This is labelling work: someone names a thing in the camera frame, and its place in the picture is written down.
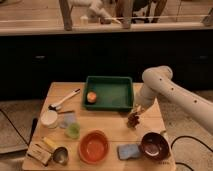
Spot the metal measuring cup yellow handle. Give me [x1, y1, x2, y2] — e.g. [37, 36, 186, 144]
[42, 137, 68, 165]

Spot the orange plastic bowl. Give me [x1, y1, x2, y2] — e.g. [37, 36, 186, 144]
[78, 130, 110, 165]

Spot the dark maroon bowl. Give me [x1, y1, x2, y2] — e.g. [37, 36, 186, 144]
[139, 132, 170, 161]

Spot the white round cup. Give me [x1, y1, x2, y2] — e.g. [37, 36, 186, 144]
[41, 110, 58, 128]

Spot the wooden block holder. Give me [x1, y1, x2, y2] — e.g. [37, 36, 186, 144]
[27, 144, 52, 166]

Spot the black cable left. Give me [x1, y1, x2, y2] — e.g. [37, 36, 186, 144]
[0, 108, 31, 146]

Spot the light blue cloth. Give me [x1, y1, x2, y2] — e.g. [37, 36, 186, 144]
[59, 114, 76, 129]

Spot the black cable right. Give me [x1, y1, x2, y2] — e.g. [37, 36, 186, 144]
[170, 134, 213, 171]

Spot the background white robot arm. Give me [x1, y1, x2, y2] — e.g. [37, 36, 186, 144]
[70, 0, 120, 24]

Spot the blue sponge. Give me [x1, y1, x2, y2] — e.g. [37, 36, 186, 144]
[117, 144, 141, 160]

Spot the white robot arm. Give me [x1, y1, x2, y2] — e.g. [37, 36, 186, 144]
[134, 66, 213, 135]

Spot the black cable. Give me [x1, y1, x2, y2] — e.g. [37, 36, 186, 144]
[0, 108, 31, 146]
[170, 134, 213, 171]

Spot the green translucent cup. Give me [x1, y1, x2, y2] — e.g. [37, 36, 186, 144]
[65, 123, 80, 139]

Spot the green plastic tray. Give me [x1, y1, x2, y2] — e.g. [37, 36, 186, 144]
[82, 76, 134, 112]

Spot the orange fruit in tray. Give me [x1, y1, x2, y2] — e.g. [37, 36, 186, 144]
[87, 92, 97, 103]

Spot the dark purple grape bunch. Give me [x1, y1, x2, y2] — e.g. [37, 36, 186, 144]
[127, 113, 139, 128]

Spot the white handled brush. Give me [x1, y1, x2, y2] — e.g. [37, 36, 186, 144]
[48, 89, 80, 111]

